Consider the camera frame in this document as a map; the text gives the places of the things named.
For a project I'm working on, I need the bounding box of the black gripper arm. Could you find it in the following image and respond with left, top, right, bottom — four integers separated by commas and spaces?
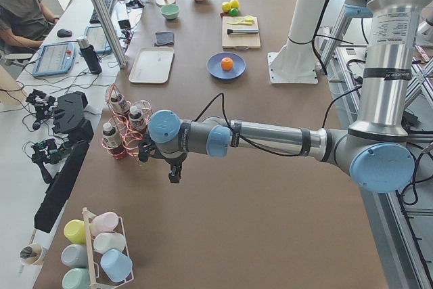
138, 134, 187, 183

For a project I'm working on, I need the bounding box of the blue plate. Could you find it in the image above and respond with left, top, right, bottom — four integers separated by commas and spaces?
207, 52, 246, 81

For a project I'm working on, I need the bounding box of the orange fruit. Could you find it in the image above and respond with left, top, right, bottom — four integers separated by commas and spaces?
221, 57, 233, 71

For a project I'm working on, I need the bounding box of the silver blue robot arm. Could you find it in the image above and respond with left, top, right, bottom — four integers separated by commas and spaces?
139, 0, 432, 193

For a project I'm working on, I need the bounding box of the drink bottle lower left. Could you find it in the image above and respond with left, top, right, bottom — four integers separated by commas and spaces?
129, 106, 151, 134

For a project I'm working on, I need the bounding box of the drink bottle lower right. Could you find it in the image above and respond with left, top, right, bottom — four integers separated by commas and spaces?
102, 122, 126, 159

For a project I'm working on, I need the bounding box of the pink cup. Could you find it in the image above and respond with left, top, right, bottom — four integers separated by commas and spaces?
90, 211, 119, 236

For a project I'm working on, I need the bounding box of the drink bottle top rack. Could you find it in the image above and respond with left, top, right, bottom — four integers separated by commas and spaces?
109, 92, 130, 115

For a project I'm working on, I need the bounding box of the white cup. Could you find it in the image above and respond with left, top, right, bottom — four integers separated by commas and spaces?
93, 232, 126, 254

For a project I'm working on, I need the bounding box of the blue cup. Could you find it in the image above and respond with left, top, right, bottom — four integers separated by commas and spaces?
100, 248, 133, 282

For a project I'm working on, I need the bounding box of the cream rectangular tray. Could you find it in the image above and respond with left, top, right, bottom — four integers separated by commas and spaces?
129, 47, 174, 84

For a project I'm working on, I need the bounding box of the yellow cup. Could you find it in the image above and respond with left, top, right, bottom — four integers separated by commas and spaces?
64, 219, 86, 244

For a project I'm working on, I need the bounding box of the grey cup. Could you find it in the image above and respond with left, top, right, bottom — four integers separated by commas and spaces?
61, 244, 88, 269

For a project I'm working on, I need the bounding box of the grey folded cloth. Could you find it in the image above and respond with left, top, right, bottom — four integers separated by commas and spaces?
154, 31, 175, 47

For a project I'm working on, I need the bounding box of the mint green cup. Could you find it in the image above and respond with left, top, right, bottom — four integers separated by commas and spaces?
62, 268, 91, 289

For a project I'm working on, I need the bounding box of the black thermos bottle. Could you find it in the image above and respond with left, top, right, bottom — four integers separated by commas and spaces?
76, 35, 102, 74

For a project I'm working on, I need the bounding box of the wooden cutting board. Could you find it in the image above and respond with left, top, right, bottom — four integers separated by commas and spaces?
222, 16, 261, 49

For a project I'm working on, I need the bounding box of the steel muddler black tip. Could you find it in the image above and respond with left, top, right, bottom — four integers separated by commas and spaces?
227, 28, 259, 35

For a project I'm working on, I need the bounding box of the blue teach pendant far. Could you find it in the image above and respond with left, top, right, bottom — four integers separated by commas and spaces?
85, 25, 111, 55

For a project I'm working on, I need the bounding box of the blue teach pendant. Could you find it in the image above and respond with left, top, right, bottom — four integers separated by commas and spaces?
32, 42, 75, 77
85, 25, 111, 55

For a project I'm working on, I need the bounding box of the paper cup with pens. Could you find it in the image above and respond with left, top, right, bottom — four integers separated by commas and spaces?
20, 243, 47, 265

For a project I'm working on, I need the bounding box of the green bowl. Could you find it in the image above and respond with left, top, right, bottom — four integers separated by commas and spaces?
160, 4, 179, 20

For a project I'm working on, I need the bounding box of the blue teach pendant near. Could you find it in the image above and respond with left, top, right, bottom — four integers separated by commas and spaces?
32, 42, 75, 77

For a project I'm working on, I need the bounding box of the yellow plastic knife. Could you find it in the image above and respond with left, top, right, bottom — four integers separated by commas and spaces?
227, 20, 254, 26

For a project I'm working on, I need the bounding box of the lemon half slice upper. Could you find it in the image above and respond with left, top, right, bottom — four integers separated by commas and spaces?
244, 16, 254, 23

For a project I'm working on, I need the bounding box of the green lime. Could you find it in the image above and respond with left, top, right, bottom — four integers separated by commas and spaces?
229, 8, 239, 16

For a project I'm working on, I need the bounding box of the yellow lemon upper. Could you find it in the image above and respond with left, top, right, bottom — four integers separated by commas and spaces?
221, 2, 231, 13

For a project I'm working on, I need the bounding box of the yellow lemon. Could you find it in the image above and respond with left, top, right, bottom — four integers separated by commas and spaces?
221, 2, 231, 13
229, 0, 240, 9

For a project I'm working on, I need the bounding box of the black computer mouse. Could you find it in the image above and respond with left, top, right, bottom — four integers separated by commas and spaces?
57, 28, 72, 38

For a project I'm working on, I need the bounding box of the yellow lemon lower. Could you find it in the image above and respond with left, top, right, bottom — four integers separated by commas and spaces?
229, 0, 240, 9

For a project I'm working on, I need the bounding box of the black keyboard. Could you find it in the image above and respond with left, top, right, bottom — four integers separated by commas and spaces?
89, 0, 118, 24

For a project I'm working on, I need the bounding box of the seated person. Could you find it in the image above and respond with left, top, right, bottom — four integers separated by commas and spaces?
1, 0, 60, 53

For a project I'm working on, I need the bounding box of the copper wire bottle rack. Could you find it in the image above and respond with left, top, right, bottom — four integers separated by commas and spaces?
101, 84, 153, 158

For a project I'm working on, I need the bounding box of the white wire cup rack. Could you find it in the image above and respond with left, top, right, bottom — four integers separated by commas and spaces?
82, 207, 135, 288

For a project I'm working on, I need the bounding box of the black bracket equipment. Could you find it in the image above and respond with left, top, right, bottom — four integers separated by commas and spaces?
32, 91, 94, 233

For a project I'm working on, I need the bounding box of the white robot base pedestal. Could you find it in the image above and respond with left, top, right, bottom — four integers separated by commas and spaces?
268, 0, 327, 84

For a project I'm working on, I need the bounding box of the aluminium frame post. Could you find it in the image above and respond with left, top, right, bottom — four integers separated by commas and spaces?
91, 0, 127, 68

